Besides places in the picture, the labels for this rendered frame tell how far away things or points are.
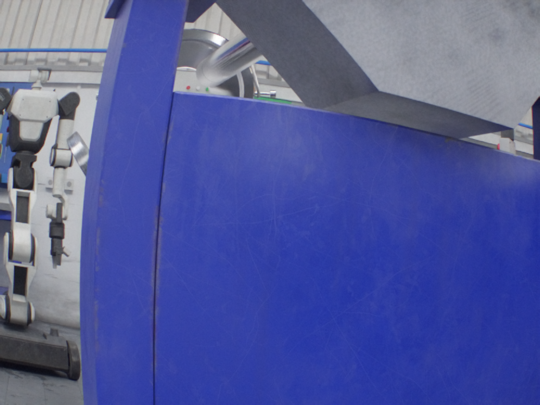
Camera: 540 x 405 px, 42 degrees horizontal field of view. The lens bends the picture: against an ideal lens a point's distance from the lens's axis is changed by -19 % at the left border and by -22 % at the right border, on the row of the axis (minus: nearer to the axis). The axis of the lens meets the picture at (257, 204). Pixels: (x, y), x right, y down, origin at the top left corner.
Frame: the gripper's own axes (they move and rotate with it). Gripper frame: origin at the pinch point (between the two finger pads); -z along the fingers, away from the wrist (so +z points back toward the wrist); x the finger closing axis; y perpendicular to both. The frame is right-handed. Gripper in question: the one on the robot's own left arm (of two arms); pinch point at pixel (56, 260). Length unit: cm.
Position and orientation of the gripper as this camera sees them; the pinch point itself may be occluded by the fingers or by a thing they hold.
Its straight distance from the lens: 370.0
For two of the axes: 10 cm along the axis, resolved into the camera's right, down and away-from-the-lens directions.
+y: 8.9, 1.0, 4.5
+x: 4.6, -2.2, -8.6
